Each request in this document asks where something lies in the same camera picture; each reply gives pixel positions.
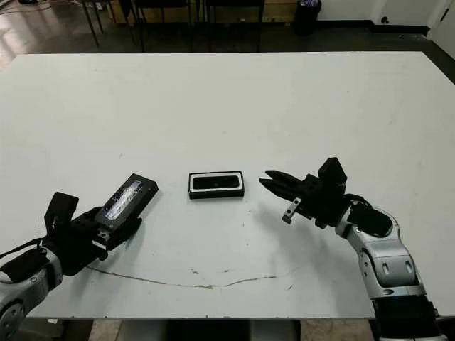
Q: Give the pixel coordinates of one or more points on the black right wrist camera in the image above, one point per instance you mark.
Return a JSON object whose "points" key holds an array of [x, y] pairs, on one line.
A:
{"points": [[332, 172]]}

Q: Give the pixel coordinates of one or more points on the black box lid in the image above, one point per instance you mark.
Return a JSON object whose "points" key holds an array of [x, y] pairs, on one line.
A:
{"points": [[135, 193]]}

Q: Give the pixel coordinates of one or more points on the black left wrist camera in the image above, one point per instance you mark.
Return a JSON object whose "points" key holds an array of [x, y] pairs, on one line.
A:
{"points": [[60, 209]]}

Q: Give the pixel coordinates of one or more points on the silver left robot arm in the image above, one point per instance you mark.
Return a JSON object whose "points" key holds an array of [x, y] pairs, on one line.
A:
{"points": [[32, 295]]}

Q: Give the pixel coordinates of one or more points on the white door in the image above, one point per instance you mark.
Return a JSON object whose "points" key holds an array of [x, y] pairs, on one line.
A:
{"points": [[444, 28]]}

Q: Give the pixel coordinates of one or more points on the round black wall fixture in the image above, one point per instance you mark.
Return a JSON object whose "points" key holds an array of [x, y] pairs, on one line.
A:
{"points": [[384, 20]]}

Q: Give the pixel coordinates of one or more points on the black metal table leg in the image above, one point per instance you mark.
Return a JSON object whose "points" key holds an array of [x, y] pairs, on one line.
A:
{"points": [[91, 25]]}

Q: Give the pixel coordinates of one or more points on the black trash bin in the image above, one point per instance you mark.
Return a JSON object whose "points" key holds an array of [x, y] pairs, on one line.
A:
{"points": [[306, 17]]}

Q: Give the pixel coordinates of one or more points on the black box with white insert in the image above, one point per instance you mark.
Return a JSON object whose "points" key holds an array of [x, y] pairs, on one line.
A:
{"points": [[213, 196]]}

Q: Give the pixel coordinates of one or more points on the black wall baseboard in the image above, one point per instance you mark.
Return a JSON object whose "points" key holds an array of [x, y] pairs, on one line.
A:
{"points": [[391, 29]]}

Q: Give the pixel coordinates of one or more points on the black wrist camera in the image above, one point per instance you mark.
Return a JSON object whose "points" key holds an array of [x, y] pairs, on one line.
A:
{"points": [[60, 209], [332, 172]]}

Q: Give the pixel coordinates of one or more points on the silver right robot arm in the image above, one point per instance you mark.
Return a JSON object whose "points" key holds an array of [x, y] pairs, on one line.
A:
{"points": [[387, 263]]}

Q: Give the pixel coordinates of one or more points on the dark grey robot body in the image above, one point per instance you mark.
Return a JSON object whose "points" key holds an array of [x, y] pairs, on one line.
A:
{"points": [[206, 332]]}

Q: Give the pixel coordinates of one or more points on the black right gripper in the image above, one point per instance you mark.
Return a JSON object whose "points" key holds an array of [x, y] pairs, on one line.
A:
{"points": [[325, 206]]}

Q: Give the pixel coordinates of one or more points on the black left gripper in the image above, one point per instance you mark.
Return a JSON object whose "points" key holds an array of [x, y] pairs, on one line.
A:
{"points": [[78, 245]]}

